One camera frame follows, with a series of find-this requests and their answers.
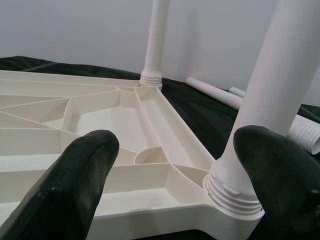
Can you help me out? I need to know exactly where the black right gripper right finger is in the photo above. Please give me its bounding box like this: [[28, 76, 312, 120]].
[[232, 124, 320, 240]]

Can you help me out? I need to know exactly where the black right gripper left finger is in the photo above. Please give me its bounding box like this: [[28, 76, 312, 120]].
[[0, 129, 120, 240]]

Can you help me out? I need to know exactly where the white plastic children table top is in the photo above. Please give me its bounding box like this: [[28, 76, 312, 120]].
[[0, 69, 266, 240]]

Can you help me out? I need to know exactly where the white plastic table leg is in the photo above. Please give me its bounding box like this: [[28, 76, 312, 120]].
[[186, 77, 320, 156], [203, 0, 313, 221], [228, 86, 247, 99], [139, 0, 172, 88]]

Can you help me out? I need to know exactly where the black table cloth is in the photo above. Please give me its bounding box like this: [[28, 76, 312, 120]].
[[0, 55, 320, 240]]

